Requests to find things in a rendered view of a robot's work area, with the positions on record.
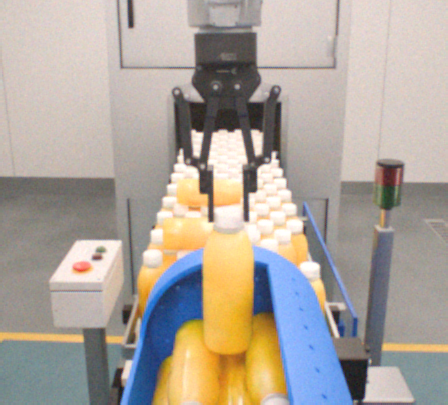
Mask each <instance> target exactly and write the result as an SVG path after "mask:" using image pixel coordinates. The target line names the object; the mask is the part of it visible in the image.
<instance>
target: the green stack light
mask: <svg viewBox="0 0 448 405"><path fill-rule="evenodd" d="M402 194H403V184H402V185H399V186H385V185H380V184H377V183H376V182H374V192H373V203H374V204H375V205H376V206H379V207H384V208H396V207H399V206H401V204H402Z"/></svg>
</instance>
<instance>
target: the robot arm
mask: <svg viewBox="0 0 448 405"><path fill-rule="evenodd" d="M186 4H187V25H188V27H199V31H198V33H194V55H195V71H194V74H193V76H192V78H191V81H189V82H187V83H183V84H181V85H176V86H175V87H174V88H173V89H172V94H173V96H174V98H175V100H176V102H175V103H176V105H177V107H178V115H179V125H180V135H181V145H182V154H183V163H184V165H186V166H192V167H194V168H196V169H197V170H198V174H199V192H200V194H208V222H209V223H212V222H213V220H214V176H213V165H209V152H210V147H211V141H212V135H213V129H214V123H215V117H216V111H217V110H223V109H226V108H227V109H231V110H237V113H238V117H239V122H240V127H241V132H242V137H243V142H244V147H245V156H246V160H247V164H242V172H243V208H244V222H249V193H256V192H257V190H258V175H257V172H258V169H259V167H261V166H263V165H269V164H270V163H271V162H272V156H273V141H274V125H275V111H276V104H277V101H278V99H279V97H280V92H281V88H280V86H279V84H278V83H271V82H267V81H264V80H262V79H261V75H260V74H259V72H258V69H257V32H252V26H261V24H262V22H261V8H262V6H261V4H263V0H186ZM258 87H260V88H261V96H262V98H263V99H265V103H264V115H263V132H262V149H261V153H260V154H258V155H255V150H254V145H253V140H252V135H251V130H250V125H249V120H248V115H247V111H246V104H247V102H248V101H249V100H250V98H251V97H252V95H253V94H254V92H255V91H256V90H257V88H258ZM194 88H195V90H196V91H197V92H198V94H199V95H200V96H201V97H202V99H203V100H204V101H205V103H206V104H207V105H208V109H207V114H206V121H205V127H204V133H203V140H202V146H201V151H200V156H197V155H194V149H193V139H192V128H191V117H190V108H189V102H188V101H189V100H190V99H191V97H192V93H191V92H192V89H194Z"/></svg>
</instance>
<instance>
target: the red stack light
mask: <svg viewBox="0 0 448 405"><path fill-rule="evenodd" d="M375 182H376V183H377V184H380V185H385V186H399V185H402V184H403V183H404V167H403V168H400V169H386V168H381V167H378V166H377V165H376V170H375Z"/></svg>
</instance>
